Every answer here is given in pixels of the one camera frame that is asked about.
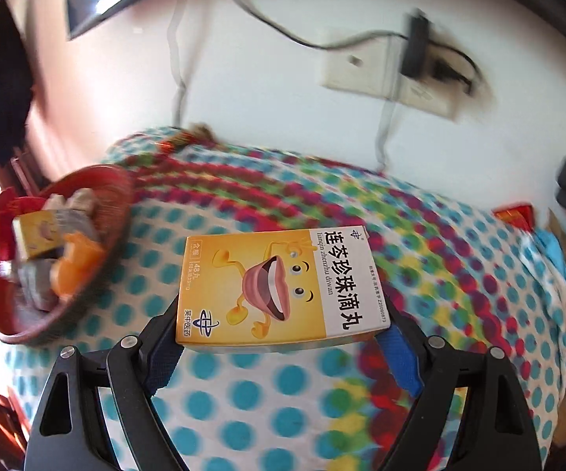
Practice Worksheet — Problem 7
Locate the thin black adapter cable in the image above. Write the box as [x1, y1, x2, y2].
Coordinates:
[223, 0, 412, 52]

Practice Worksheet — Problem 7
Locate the yellow medicine box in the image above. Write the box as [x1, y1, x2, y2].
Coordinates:
[177, 225, 391, 352]

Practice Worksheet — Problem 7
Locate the small yellow box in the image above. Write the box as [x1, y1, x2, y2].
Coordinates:
[13, 210, 64, 261]

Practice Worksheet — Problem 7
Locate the polka dot bed sheet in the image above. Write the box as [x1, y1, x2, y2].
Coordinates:
[14, 130, 566, 470]

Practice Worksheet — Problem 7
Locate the red round basin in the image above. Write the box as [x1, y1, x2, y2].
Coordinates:
[0, 165, 134, 345]

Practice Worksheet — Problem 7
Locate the black plug adapter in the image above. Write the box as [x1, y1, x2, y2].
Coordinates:
[400, 11, 430, 80]

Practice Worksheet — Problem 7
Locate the white wall socket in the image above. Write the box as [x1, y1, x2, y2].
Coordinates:
[317, 29, 460, 120]

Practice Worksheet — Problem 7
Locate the orange plastic item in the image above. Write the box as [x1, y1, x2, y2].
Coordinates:
[50, 232, 106, 301]

